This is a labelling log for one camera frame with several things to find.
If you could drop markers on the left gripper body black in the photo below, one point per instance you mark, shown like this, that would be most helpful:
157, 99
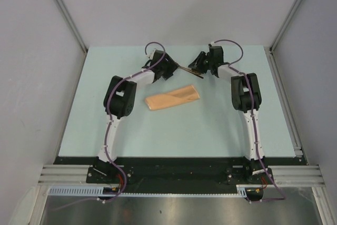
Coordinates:
167, 68

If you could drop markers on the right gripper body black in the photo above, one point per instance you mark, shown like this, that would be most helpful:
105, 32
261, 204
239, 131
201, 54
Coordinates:
211, 62

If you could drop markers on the peach satin napkin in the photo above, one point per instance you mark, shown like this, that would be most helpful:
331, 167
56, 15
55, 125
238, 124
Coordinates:
177, 97

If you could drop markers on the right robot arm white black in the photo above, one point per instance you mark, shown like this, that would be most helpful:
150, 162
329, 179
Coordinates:
246, 99

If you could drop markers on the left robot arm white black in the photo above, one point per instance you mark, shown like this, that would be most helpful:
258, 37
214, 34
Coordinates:
119, 103

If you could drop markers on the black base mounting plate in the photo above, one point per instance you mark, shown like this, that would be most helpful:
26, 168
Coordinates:
180, 175

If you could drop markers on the aluminium frame rail right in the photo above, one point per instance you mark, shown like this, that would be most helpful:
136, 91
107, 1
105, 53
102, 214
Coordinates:
292, 128

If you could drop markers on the aluminium frame post right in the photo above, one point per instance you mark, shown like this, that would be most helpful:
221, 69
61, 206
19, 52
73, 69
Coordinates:
288, 19

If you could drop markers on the aluminium frame post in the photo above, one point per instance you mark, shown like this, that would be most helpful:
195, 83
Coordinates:
288, 19
61, 6

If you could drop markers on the aluminium frame post left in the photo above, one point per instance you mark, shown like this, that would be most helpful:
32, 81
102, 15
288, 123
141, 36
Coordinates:
61, 6

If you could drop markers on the aluminium cross rail front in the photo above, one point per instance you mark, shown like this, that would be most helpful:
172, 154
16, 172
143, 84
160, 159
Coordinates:
284, 176

